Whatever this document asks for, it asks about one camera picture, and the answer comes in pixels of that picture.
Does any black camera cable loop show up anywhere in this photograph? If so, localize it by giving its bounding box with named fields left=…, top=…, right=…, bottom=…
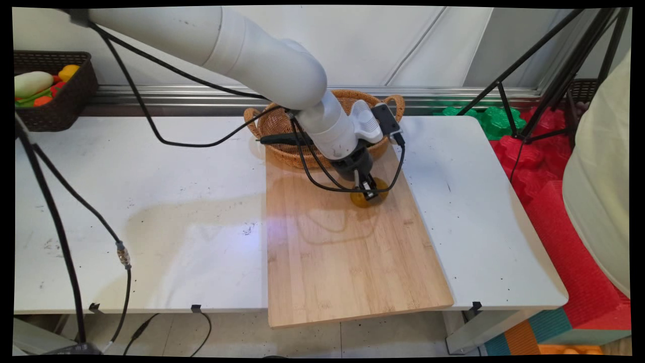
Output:
left=289, top=115, right=407, bottom=194

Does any grey device box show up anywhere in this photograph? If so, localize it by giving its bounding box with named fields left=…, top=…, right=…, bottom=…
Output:
left=43, top=342, right=101, bottom=356

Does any black floor cable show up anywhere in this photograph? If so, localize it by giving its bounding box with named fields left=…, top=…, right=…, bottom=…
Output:
left=123, top=309, right=213, bottom=357

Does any wooden cutting board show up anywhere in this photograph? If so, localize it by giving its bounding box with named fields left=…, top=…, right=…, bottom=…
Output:
left=265, top=144, right=455, bottom=329

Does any black cable with metal connector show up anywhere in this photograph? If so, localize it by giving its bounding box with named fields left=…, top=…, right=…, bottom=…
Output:
left=31, top=143, right=133, bottom=351

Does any white toy radish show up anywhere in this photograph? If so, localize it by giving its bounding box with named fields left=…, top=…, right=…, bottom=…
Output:
left=14, top=71, right=54, bottom=99

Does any dark green cucumber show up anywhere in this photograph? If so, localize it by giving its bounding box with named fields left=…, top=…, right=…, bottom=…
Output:
left=259, top=132, right=314, bottom=147

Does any long black arm cable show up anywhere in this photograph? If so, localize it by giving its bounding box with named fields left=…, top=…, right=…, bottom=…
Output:
left=90, top=23, right=289, bottom=148

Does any thick black cable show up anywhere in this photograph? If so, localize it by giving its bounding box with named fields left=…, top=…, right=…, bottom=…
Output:
left=14, top=113, right=87, bottom=346

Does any striped colourful foam mat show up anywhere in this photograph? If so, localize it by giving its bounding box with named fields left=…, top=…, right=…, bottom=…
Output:
left=484, top=307, right=632, bottom=356

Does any white table leg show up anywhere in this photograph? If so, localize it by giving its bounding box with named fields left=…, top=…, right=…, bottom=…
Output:
left=442, top=308, right=542, bottom=355

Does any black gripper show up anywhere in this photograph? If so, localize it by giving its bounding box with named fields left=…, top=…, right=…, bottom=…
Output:
left=330, top=146, right=379, bottom=201

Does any metal wall rail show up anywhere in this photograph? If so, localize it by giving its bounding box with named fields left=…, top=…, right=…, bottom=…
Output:
left=81, top=84, right=549, bottom=117

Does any red foam mat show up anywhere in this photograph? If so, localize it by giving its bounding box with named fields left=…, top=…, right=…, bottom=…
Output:
left=490, top=106, right=632, bottom=331

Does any orange foam piece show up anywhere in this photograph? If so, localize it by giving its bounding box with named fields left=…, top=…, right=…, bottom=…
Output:
left=538, top=344, right=605, bottom=356

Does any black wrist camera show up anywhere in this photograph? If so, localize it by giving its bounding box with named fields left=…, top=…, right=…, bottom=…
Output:
left=371, top=103, right=406, bottom=148

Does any cream fabric cover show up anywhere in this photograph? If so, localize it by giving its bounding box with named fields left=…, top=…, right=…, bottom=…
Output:
left=562, top=49, right=632, bottom=299

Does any dark brown plastic basket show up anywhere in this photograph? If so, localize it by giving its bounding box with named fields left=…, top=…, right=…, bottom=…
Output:
left=14, top=51, right=99, bottom=133

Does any green foam mat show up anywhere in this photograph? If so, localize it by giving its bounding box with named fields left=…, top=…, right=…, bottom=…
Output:
left=433, top=103, right=528, bottom=141

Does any black mesh bin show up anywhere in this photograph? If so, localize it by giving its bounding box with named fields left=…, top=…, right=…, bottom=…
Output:
left=565, top=78, right=600, bottom=107

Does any green toy vegetable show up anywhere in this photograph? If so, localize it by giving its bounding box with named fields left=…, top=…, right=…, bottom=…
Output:
left=15, top=89, right=51, bottom=108

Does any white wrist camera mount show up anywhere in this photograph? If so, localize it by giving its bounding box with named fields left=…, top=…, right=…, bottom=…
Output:
left=351, top=99, right=384, bottom=145

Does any black tripod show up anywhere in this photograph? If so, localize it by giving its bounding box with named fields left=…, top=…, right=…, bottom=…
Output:
left=456, top=8, right=630, bottom=183

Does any woven wicker basket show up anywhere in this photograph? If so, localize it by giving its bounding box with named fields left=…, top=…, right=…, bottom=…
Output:
left=244, top=89, right=406, bottom=169

